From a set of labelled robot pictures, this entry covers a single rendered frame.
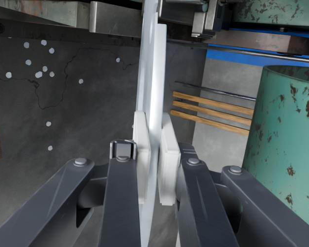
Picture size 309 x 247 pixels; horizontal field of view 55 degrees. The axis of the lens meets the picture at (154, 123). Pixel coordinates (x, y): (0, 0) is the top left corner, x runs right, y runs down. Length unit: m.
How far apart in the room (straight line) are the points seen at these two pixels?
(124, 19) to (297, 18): 0.44
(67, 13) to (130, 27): 0.14
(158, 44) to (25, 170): 1.26
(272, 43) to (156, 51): 0.80
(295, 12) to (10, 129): 1.07
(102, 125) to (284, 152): 1.27
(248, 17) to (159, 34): 0.74
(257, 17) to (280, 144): 0.58
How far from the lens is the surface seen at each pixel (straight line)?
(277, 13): 0.89
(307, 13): 0.86
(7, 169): 1.37
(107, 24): 0.65
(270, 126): 0.41
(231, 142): 2.08
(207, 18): 0.76
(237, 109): 1.73
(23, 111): 1.31
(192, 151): 0.17
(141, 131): 0.17
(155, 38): 0.18
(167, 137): 0.16
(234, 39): 0.98
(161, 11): 0.67
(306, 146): 0.34
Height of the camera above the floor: 1.15
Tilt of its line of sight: 39 degrees down
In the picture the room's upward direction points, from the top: 110 degrees clockwise
